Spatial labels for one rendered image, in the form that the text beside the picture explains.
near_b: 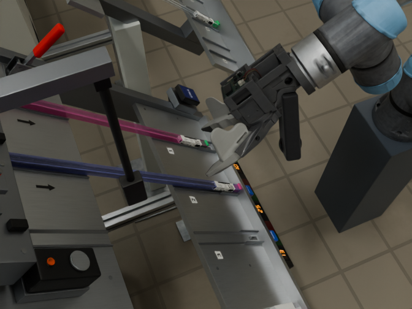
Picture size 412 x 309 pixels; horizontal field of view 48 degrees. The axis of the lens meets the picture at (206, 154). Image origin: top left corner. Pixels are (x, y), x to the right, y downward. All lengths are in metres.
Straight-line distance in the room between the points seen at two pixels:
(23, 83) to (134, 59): 0.86
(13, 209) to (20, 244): 0.04
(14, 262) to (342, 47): 0.49
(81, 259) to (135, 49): 0.71
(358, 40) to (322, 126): 1.29
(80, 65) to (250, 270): 0.59
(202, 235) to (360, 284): 1.01
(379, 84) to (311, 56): 0.16
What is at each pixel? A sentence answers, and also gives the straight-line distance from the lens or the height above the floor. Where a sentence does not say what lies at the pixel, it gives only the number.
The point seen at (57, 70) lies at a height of 1.35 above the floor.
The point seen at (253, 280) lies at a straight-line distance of 0.84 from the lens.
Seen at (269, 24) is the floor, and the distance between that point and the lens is 2.30.
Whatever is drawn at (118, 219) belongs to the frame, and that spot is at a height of 0.32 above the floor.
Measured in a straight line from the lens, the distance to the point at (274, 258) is 0.91.
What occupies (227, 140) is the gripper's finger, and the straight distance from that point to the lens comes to 0.69.
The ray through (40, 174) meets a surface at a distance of 0.65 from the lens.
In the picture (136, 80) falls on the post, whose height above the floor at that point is 0.64.
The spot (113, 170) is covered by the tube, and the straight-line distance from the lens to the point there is 0.71.
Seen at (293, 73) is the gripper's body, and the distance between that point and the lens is 0.69.
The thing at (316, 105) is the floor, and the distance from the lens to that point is 2.02.
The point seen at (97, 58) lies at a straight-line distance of 0.33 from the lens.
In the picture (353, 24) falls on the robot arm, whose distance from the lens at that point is 0.69.
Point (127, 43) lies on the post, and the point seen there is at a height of 0.78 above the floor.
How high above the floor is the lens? 1.59
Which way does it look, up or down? 60 degrees down
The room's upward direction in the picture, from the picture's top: straight up
